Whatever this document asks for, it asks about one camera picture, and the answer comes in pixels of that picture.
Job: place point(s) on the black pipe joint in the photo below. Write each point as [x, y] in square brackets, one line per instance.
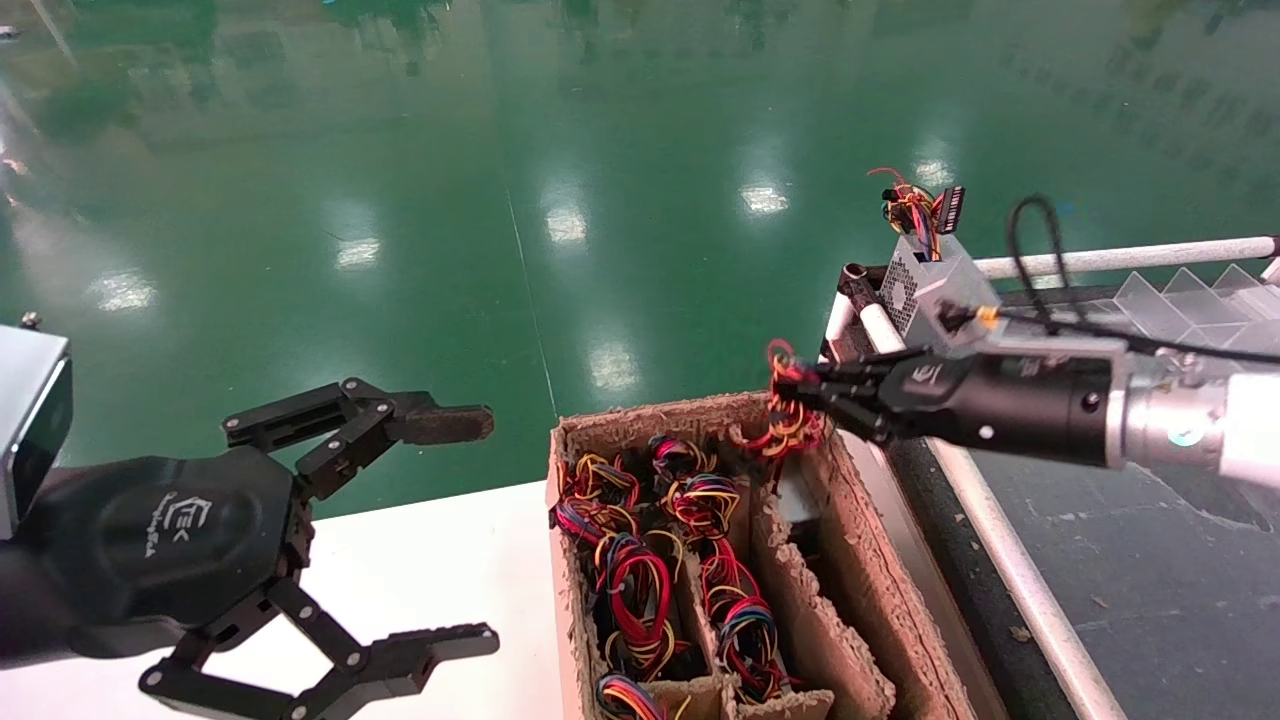
[858, 285]

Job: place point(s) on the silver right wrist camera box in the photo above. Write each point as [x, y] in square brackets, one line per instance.
[1070, 347]

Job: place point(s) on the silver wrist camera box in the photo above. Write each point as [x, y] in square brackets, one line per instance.
[1070, 347]
[25, 420]

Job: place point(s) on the short white frame rail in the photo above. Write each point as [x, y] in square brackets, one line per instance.
[835, 320]

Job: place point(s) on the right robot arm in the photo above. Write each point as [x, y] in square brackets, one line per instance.
[1180, 430]

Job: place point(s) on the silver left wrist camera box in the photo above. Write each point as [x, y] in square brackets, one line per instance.
[25, 420]

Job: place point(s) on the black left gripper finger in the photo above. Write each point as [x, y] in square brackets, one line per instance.
[450, 425]

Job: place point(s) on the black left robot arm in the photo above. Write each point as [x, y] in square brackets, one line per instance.
[20, 620]

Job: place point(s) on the clear acrylic divider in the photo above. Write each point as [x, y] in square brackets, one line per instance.
[1170, 300]

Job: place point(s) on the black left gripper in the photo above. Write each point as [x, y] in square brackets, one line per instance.
[165, 540]

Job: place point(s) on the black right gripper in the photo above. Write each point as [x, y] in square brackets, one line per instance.
[1000, 405]

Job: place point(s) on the brown cardboard divider box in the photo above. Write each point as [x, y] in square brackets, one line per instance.
[870, 600]

